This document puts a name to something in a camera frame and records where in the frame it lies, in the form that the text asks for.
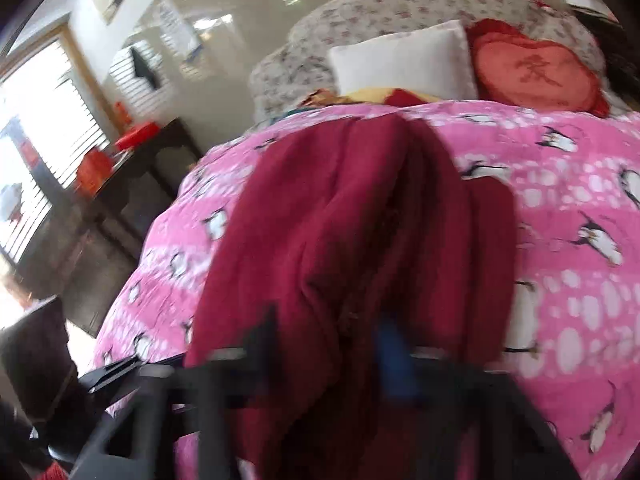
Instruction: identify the person's left forearm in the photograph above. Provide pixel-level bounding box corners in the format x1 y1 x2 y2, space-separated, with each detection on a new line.
0 298 82 423

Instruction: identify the window with blinds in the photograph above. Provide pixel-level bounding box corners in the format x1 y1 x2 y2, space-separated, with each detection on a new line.
0 29 112 263

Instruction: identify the yellow red patterned cloth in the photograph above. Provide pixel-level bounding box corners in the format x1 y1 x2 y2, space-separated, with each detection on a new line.
270 87 444 122

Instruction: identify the wall calendar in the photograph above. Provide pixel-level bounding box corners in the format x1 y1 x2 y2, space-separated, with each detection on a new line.
158 0 202 59

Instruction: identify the red heart cushion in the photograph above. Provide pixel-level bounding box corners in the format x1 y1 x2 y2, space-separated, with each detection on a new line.
467 18 611 119

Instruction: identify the red cardboard box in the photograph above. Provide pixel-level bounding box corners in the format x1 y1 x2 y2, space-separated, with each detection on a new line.
75 149 116 197

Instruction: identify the white pillow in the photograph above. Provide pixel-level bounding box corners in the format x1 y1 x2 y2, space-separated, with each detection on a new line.
327 19 479 104

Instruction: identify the pink penguin print blanket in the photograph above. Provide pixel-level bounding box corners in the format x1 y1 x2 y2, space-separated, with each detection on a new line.
92 99 640 480

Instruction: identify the dark hanging cloth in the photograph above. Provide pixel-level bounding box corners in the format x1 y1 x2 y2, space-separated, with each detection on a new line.
130 44 159 93

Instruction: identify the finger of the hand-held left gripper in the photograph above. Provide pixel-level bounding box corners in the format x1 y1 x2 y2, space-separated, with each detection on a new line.
77 354 187 395

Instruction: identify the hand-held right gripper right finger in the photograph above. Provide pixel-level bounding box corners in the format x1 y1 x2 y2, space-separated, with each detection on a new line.
372 310 582 480

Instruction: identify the dark red sweater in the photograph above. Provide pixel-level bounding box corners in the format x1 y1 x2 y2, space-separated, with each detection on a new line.
184 112 519 480

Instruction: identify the red round gift box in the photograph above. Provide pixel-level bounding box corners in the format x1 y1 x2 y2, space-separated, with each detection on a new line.
114 120 161 152

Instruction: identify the dark wooden table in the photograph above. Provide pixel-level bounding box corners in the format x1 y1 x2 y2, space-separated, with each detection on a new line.
60 118 204 281

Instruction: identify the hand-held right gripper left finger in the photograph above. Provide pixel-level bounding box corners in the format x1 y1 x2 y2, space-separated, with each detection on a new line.
70 304 282 480

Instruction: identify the white flat box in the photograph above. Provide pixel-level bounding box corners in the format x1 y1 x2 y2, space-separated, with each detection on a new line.
562 0 610 15

